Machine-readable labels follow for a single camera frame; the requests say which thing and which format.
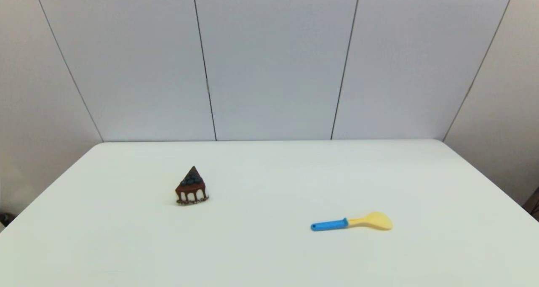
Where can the brown furniture edge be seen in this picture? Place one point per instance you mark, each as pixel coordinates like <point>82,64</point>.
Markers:
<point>534,203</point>

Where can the chocolate cake slice with blueberries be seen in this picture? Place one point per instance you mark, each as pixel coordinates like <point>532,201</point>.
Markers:
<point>192,186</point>

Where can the dark object beside table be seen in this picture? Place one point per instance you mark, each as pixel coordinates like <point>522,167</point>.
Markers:
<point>6,219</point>

